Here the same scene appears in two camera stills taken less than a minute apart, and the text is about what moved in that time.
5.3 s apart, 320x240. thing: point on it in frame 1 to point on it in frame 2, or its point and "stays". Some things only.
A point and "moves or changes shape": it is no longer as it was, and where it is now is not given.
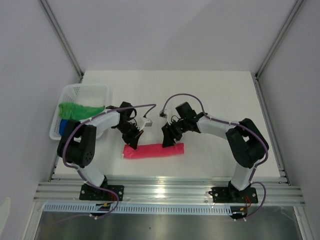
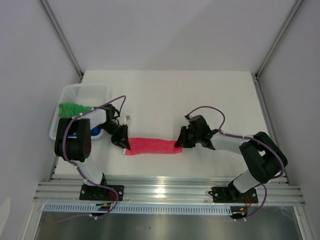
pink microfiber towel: [147, 150] moves or changes shape
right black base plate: [248, 195] stays
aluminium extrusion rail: [166, 192] stays
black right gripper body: [177, 129] to [189, 138]
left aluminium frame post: [49, 11] stays
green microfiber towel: [72, 111] stays
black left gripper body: [130, 132] to [117, 132]
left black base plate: [88, 192] stays
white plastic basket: [96, 95] stays
